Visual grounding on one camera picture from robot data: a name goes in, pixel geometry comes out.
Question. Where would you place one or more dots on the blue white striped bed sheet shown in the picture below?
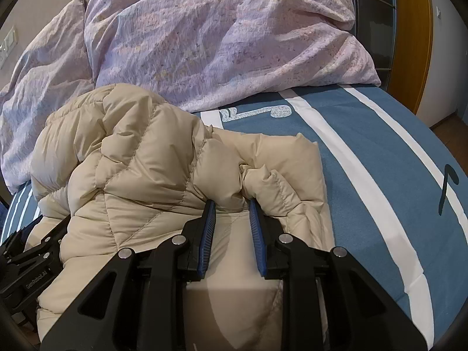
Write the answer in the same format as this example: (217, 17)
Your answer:
(347, 175)

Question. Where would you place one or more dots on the right lilac floral pillow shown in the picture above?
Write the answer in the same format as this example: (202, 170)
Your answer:
(219, 36)

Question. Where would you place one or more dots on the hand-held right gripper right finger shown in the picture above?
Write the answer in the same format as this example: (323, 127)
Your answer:
(257, 242)

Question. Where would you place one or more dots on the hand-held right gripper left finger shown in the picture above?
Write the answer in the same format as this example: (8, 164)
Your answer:
(206, 242)

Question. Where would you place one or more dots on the orange wooden door frame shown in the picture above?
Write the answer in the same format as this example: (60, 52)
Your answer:
(413, 44)

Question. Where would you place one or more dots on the white wall switch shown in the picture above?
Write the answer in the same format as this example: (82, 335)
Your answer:
(8, 45)

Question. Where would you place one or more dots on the white door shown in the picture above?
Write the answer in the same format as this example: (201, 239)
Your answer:
(444, 62)

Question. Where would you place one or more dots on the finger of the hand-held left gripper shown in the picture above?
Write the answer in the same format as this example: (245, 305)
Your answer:
(36, 250)

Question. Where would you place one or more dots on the dark grid panel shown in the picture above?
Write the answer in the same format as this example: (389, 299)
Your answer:
(380, 25)

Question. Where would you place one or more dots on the pink floral pillow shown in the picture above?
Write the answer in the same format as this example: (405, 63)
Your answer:
(44, 98)

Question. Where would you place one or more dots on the beige puffer jacket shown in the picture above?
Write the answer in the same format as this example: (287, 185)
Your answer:
(146, 161)

